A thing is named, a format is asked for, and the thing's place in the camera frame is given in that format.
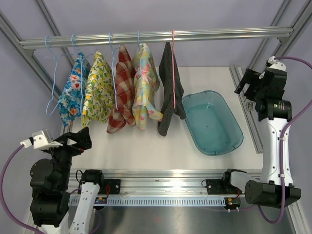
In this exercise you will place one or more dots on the teal plastic basin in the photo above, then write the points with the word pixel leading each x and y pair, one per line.
pixel 211 123

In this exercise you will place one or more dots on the left aluminium frame post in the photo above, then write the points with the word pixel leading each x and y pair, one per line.
pixel 23 20

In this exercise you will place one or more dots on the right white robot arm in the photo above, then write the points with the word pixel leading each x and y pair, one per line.
pixel 275 186

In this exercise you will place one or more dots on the aluminium frame post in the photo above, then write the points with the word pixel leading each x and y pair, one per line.
pixel 286 39
pixel 23 20

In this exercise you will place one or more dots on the pink wire hanger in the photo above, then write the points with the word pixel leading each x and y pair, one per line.
pixel 173 68

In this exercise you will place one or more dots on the dark grey dotted skirt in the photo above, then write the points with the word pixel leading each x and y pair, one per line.
pixel 165 73

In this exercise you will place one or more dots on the aluminium hanging rail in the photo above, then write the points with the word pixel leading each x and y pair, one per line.
pixel 145 37

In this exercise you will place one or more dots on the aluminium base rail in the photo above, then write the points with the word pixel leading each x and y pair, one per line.
pixel 169 183

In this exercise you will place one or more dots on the light blue wire hanger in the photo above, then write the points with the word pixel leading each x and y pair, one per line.
pixel 138 41
pixel 112 67
pixel 80 71

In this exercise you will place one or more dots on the red plaid skirt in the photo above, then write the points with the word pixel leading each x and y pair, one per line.
pixel 121 114

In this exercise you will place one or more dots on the pastel floral skirt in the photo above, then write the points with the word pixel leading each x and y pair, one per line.
pixel 146 84

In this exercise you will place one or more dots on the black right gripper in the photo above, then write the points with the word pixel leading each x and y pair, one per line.
pixel 249 76

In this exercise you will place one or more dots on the lemon print skirt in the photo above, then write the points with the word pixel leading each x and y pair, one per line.
pixel 99 93

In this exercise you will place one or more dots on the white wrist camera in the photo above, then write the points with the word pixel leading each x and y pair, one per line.
pixel 274 65
pixel 41 140

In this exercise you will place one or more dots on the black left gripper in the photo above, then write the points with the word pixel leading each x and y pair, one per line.
pixel 82 137

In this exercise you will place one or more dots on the blue floral skirt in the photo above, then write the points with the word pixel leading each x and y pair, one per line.
pixel 68 101

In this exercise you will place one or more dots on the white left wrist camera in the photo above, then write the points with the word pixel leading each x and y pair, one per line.
pixel 41 140

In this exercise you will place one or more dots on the right aluminium frame post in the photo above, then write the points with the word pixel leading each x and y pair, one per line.
pixel 286 39

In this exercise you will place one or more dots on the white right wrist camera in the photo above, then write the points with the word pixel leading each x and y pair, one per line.
pixel 274 65

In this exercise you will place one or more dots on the white slotted cable duct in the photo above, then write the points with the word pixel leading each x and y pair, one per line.
pixel 161 201

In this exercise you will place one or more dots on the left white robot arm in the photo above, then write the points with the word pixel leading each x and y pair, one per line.
pixel 50 181

